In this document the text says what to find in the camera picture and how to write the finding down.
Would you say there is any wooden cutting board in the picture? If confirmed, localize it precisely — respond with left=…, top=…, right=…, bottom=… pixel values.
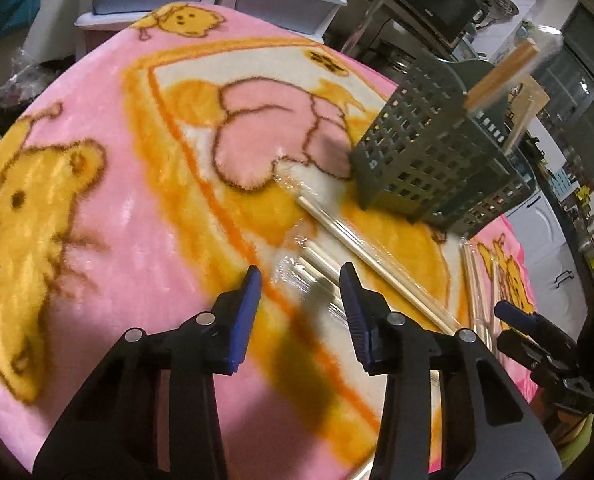
left=509, top=75, right=551, bottom=122

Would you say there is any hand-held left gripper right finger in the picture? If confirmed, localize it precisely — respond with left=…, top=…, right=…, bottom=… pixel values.
left=338, top=261, right=564, bottom=480

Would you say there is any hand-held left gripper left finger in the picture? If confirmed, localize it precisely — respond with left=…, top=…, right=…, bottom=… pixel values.
left=32, top=264, right=264, bottom=480

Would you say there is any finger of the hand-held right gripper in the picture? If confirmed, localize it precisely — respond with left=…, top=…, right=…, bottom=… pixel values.
left=497, top=330, right=568, bottom=387
left=494, top=300, right=578, bottom=357

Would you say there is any dark grey utensil basket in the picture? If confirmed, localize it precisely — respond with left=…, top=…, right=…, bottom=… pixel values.
left=349, top=52, right=538, bottom=236

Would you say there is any metal kitchen shelf rack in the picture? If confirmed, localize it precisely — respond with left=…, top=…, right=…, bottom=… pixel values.
left=322, top=0, right=460, bottom=83

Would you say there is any pink bear printed blanket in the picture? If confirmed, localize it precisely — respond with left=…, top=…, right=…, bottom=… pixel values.
left=0, top=2, right=540, bottom=480

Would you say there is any wooden chopsticks pair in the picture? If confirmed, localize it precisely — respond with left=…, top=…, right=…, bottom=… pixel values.
left=277, top=237, right=345, bottom=311
left=463, top=40, right=542, bottom=112
left=274, top=160, right=455, bottom=336
left=459, top=240, right=500, bottom=351
left=502, top=96, right=540, bottom=153

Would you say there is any dark plastic bag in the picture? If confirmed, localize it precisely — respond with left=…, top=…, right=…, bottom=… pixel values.
left=0, top=59, right=74, bottom=137

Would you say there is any window with dark frame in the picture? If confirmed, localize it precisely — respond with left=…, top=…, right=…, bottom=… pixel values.
left=539, top=0, right=594, bottom=188

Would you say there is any blender with dark lid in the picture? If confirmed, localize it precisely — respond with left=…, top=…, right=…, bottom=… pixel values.
left=469, top=0, right=495, bottom=36

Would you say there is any steel hanging strainer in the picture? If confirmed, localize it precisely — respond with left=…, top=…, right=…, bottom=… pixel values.
left=489, top=0, right=520, bottom=20

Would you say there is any white kitchen cabinet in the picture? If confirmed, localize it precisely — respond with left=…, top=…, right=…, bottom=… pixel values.
left=507, top=192, right=580, bottom=306

